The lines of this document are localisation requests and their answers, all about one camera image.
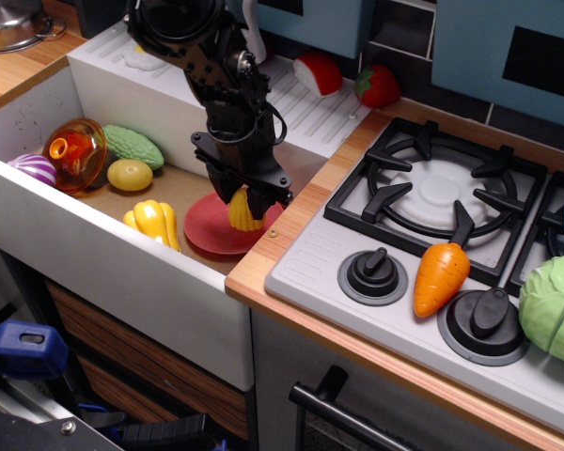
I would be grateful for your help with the steel pot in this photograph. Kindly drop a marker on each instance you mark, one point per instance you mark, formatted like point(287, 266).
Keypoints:
point(26, 23)

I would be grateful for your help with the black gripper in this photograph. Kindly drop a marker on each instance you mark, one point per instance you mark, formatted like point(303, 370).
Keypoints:
point(238, 150)

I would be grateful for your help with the yellow toy potato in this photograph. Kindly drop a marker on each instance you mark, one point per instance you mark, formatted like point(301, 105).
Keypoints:
point(129, 175)

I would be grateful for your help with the orange transparent plastic lid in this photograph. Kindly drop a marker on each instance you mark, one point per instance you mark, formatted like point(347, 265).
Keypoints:
point(77, 150)

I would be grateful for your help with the yellow toy squash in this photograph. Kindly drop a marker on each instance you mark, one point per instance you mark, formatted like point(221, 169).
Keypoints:
point(156, 220)

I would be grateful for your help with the black left stove knob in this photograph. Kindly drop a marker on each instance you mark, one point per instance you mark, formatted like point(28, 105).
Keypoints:
point(372, 278)

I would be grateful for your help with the grey toy faucet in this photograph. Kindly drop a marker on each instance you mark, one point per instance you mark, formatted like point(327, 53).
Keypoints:
point(254, 41)

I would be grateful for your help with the purple striped toy onion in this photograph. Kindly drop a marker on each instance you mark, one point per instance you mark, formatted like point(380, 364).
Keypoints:
point(36, 166)

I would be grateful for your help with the green toy cabbage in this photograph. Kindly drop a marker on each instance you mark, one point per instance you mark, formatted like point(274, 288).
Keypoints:
point(542, 307)

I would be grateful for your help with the green toy bitter gourd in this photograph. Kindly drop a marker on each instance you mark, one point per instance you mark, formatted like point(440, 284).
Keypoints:
point(127, 144)

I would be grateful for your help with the grey toy stove top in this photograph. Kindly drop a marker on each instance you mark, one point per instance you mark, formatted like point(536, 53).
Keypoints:
point(307, 276)

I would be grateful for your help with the red toy strawberry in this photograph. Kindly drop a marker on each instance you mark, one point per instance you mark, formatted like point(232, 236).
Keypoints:
point(376, 86)

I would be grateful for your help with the toy fried egg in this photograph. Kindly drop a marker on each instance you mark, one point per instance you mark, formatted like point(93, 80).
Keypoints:
point(136, 58)

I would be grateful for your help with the black left burner grate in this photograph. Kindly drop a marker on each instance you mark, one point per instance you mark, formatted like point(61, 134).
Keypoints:
point(417, 186)

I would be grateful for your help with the red white toy apple half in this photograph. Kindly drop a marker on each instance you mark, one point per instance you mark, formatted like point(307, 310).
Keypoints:
point(319, 73)

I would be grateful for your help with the red plastic plate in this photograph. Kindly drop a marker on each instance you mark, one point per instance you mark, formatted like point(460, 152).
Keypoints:
point(207, 227)

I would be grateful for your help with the black right stove knob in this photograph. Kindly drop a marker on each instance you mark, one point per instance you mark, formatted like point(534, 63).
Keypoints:
point(483, 327)

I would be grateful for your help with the black right burner grate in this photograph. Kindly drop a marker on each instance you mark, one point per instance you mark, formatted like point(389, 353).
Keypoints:
point(545, 235)

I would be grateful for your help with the black oven door handle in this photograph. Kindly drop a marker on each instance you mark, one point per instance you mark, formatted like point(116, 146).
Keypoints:
point(322, 404)

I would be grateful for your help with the orange toy carrot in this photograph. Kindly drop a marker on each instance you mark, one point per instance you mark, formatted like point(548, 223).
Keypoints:
point(442, 270)

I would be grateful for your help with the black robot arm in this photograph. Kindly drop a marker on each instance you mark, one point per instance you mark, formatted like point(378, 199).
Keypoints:
point(203, 39)

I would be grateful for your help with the yellow toy corn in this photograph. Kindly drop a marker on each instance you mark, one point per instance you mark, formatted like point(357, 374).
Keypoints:
point(240, 216)

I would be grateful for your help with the white toy sink basin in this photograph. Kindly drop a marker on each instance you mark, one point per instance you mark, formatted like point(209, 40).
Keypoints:
point(177, 299)

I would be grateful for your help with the black burner grate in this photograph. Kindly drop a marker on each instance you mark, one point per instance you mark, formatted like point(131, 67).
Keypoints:
point(545, 235)
point(417, 186)

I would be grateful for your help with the black stove knob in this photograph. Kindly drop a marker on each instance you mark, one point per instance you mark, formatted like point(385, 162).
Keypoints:
point(372, 278)
point(483, 327)

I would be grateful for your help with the blue clamp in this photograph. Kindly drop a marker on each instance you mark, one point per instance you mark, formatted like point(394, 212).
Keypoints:
point(30, 351)

